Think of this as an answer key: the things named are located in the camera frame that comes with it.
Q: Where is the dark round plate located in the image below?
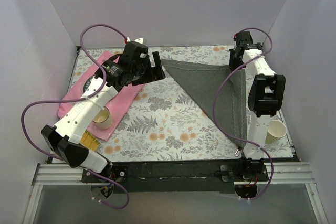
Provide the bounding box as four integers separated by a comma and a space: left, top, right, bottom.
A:
83, 75, 94, 93

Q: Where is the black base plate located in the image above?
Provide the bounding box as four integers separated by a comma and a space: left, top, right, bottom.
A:
78, 157, 271, 195

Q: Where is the aluminium frame rail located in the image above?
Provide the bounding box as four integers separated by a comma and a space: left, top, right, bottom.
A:
22, 42, 329, 224

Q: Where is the cream mug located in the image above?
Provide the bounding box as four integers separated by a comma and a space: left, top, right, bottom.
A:
92, 107, 113, 130

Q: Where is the yellow bamboo mat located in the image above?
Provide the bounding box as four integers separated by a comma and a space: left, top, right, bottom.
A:
80, 131, 101, 152

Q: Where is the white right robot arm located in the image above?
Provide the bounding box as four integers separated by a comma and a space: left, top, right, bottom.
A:
229, 28, 286, 181

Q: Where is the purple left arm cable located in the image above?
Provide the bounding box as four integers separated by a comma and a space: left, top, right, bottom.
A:
20, 24, 131, 209

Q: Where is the pink cloth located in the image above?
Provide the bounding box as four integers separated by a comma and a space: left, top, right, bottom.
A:
64, 60, 143, 141

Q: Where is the light green mug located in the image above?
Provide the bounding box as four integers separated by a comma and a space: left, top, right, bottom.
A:
265, 120, 287, 144

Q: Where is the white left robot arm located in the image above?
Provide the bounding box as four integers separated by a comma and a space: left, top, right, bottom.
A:
41, 41, 165, 182

